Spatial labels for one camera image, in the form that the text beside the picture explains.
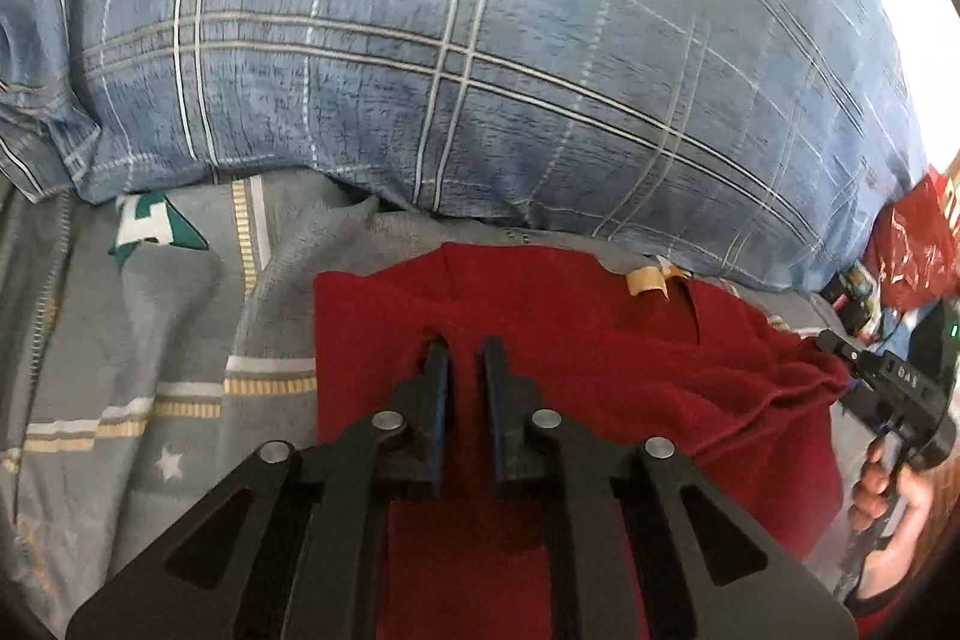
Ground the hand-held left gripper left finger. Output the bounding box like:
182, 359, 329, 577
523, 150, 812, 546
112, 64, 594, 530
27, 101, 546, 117
66, 332, 452, 640

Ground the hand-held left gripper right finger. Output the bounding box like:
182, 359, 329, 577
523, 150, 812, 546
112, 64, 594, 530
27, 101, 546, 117
480, 336, 857, 640

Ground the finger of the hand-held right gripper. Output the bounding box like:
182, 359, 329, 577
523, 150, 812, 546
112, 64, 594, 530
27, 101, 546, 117
816, 329, 865, 380

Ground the red sweater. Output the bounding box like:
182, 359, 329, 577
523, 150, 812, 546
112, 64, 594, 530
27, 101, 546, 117
311, 242, 852, 640

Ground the person's right hand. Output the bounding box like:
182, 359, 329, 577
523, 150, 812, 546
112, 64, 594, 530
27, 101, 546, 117
850, 441, 960, 611

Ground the dark bottle with red label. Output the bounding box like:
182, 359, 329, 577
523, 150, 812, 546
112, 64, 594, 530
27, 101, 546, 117
821, 271, 865, 330

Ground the red plastic bag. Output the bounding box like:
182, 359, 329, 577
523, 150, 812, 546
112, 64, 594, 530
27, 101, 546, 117
862, 171, 960, 311

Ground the grey star print bedsheet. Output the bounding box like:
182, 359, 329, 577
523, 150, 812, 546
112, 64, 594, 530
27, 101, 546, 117
0, 167, 856, 640

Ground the blue plaid pillow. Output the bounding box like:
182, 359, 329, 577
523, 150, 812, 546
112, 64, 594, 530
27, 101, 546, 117
0, 0, 931, 292

